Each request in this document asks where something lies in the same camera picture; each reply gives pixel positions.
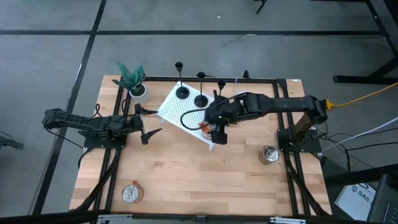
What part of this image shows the black laptop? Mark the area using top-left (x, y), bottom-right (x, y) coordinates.
top-left (366, 173), bottom-right (398, 224)

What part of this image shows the silver metal bracket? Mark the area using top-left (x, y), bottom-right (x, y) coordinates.
top-left (269, 216), bottom-right (307, 224)
top-left (96, 213), bottom-right (134, 224)

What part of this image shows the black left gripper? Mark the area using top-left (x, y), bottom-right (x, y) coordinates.
top-left (126, 103), bottom-right (163, 146)

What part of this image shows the black candlestick holder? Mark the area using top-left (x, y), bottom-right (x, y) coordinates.
top-left (174, 61), bottom-right (190, 100)
top-left (216, 79), bottom-right (227, 97)
top-left (193, 72), bottom-right (209, 109)

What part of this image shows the green plant in white pot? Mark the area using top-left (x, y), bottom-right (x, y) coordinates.
top-left (111, 61), bottom-right (149, 105)

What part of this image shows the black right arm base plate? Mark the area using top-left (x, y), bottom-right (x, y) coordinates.
top-left (277, 128), bottom-right (322, 153)

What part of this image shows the black chair leg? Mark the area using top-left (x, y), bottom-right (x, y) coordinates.
top-left (0, 130), bottom-right (25, 150)

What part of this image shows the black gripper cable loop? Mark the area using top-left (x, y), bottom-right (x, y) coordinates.
top-left (180, 91), bottom-right (249, 131)

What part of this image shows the black desk frame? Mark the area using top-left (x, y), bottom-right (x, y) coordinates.
top-left (310, 0), bottom-right (398, 85)

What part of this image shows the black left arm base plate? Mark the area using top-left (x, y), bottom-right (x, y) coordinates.
top-left (83, 130), bottom-right (127, 149)

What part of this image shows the white perforated shelf riser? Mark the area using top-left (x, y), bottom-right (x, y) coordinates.
top-left (156, 81), bottom-right (231, 152)

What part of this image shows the white box with label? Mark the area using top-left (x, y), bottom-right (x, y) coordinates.
top-left (334, 183), bottom-right (379, 222)

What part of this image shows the yellow power cable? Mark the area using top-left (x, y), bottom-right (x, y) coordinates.
top-left (323, 82), bottom-right (398, 110)

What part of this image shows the white floor cable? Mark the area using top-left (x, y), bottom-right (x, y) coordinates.
top-left (322, 116), bottom-right (398, 152)

